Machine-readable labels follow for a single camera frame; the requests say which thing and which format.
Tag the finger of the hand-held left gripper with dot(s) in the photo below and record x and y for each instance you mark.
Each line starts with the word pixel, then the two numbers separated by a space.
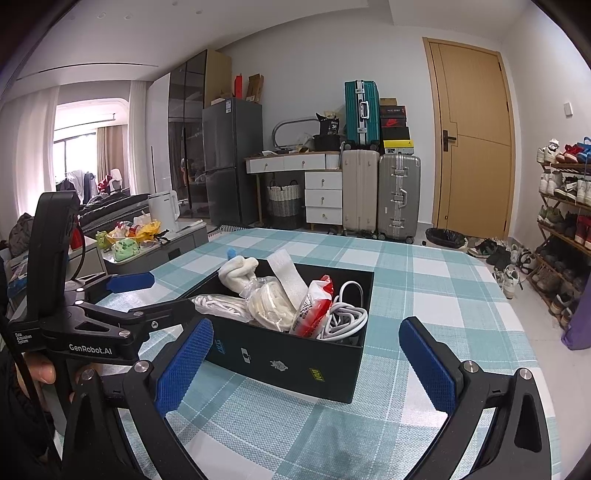
pixel 157 318
pixel 131 281

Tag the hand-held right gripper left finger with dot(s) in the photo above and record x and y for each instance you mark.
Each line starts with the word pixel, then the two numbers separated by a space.
pixel 184 364

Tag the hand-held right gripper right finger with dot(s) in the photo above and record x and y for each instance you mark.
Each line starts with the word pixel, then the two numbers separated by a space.
pixel 427 364

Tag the small blue clip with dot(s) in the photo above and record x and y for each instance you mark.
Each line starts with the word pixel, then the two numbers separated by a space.
pixel 232 253

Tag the black cardboard box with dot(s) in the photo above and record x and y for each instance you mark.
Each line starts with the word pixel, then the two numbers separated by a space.
pixel 286 364

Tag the beige pad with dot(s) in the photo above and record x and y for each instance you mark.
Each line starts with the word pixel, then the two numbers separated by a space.
pixel 272 304

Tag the red and white packet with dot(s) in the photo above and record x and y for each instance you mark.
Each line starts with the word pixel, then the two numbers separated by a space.
pixel 314 309

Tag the white printed plastic packet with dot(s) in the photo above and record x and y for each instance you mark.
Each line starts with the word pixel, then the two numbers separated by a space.
pixel 286 272

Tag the person's left forearm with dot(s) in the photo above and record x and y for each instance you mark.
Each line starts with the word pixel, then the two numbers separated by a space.
pixel 21 429

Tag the person's left hand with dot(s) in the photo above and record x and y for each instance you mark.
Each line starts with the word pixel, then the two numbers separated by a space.
pixel 37 369

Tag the dark jacket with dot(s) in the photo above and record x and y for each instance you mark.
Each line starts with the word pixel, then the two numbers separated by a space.
pixel 21 235

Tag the yellow plastic bag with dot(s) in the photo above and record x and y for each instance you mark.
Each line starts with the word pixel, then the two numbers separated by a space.
pixel 147 230

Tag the teal checked tablecloth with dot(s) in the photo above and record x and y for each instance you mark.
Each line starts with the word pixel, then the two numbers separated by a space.
pixel 415 300

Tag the grey low cabinet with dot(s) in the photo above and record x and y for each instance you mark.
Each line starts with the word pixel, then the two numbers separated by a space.
pixel 184 240

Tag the black sofa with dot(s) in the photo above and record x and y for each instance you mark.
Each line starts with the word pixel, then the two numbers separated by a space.
pixel 115 205

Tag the white electric kettle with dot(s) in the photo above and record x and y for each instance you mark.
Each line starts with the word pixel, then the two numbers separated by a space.
pixel 162 210

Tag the hanging clothes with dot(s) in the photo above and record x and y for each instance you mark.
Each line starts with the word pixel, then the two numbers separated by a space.
pixel 92 180

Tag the brown curtain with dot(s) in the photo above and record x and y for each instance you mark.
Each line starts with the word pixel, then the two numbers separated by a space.
pixel 108 152

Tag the pile of loose shoes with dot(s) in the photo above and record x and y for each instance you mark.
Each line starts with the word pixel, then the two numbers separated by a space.
pixel 503 263

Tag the black trash bin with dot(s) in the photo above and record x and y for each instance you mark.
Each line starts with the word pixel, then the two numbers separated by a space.
pixel 445 237

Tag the white curtain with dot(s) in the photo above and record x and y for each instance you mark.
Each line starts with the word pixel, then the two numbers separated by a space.
pixel 137 138

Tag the white wardrobe panel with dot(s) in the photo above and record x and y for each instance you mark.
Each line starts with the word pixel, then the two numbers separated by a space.
pixel 159 134

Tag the purple cloth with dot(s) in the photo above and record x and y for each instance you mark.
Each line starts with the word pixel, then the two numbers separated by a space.
pixel 579 327

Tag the grey refrigerator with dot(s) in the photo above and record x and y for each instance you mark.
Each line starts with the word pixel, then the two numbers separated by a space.
pixel 233 161

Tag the dark glass wardrobe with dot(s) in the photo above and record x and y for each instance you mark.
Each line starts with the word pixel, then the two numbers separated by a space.
pixel 189 129

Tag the woven laundry basket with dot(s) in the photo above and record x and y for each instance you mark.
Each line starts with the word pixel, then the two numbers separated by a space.
pixel 284 205

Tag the silver suitcase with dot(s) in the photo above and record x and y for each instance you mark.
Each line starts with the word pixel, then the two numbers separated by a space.
pixel 399 196

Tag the wooden shoe rack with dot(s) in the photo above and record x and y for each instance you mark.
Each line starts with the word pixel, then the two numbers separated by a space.
pixel 558 240

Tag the beige suitcase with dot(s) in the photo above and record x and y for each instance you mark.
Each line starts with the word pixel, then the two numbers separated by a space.
pixel 360 189

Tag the white desk with drawers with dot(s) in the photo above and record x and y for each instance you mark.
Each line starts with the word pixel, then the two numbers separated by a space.
pixel 323 194

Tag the yellow and white shoe box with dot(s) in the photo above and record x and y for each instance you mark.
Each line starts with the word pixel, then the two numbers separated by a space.
pixel 398 146

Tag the open cardboard box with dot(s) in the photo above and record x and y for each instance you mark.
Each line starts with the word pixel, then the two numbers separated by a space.
pixel 256 88

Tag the wooden door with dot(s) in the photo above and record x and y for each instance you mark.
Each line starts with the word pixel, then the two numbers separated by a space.
pixel 475 138

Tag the plain black shoe box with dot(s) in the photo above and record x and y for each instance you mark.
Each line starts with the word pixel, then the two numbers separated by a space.
pixel 395 134

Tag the black bag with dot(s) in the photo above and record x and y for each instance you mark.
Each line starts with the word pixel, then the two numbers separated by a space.
pixel 328 138

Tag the black and red shoe box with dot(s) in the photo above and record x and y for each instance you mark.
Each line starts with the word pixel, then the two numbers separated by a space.
pixel 393 117

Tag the teal suitcase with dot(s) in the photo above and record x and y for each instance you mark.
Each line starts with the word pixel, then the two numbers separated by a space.
pixel 362 113

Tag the brown shoe box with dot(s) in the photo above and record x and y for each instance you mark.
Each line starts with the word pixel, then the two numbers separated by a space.
pixel 388 102

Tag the oval metal frame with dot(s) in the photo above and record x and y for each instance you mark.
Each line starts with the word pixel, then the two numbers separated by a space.
pixel 288 124

